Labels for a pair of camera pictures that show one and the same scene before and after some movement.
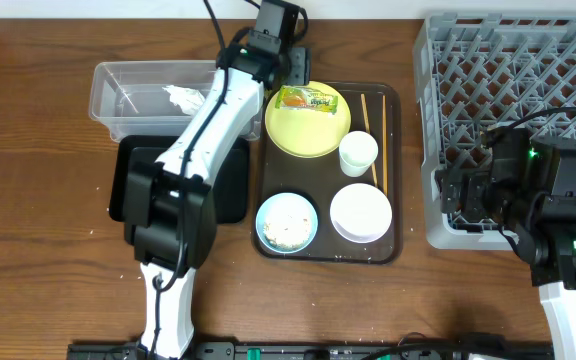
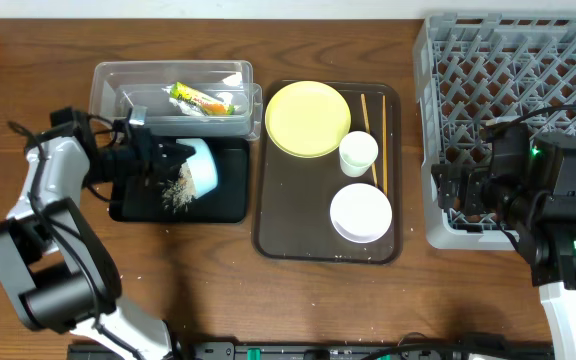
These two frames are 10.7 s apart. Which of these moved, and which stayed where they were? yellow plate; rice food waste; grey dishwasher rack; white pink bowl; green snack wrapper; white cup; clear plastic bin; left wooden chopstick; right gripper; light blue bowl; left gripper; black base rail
Moved: green snack wrapper; light blue bowl; left gripper; rice food waste
Stayed: left wooden chopstick; black base rail; yellow plate; grey dishwasher rack; white pink bowl; clear plastic bin; right gripper; white cup
